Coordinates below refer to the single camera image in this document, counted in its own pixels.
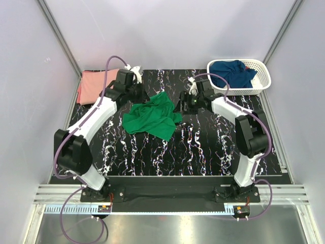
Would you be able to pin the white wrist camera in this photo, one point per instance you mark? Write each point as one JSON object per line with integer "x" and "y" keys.
{"x": 137, "y": 70}
{"x": 192, "y": 86}

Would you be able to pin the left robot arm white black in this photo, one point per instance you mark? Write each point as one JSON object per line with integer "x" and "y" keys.
{"x": 72, "y": 154}

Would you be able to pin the green t shirt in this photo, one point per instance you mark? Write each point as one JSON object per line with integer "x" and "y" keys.
{"x": 155, "y": 117}

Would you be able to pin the white slotted cable duct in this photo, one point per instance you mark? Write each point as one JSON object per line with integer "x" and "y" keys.
{"x": 116, "y": 209}

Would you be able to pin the blue t shirt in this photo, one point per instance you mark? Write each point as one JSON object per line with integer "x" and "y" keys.
{"x": 234, "y": 73}

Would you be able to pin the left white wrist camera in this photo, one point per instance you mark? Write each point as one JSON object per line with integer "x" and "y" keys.
{"x": 137, "y": 70}

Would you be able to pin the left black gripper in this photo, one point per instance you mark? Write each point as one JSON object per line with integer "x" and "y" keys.
{"x": 144, "y": 97}

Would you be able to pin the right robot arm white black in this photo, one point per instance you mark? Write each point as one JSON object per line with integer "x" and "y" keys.
{"x": 252, "y": 136}

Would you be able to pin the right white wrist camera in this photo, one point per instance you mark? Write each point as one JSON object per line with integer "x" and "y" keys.
{"x": 192, "y": 86}

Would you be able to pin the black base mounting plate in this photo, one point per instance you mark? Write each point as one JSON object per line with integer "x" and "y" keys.
{"x": 170, "y": 180}

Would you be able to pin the white perforated plastic basket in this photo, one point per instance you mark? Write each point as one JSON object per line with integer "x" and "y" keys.
{"x": 260, "y": 82}

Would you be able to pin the folded pink t shirt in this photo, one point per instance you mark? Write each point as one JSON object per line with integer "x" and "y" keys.
{"x": 90, "y": 87}

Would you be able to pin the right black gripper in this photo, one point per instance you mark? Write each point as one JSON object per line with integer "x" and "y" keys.
{"x": 185, "y": 96}

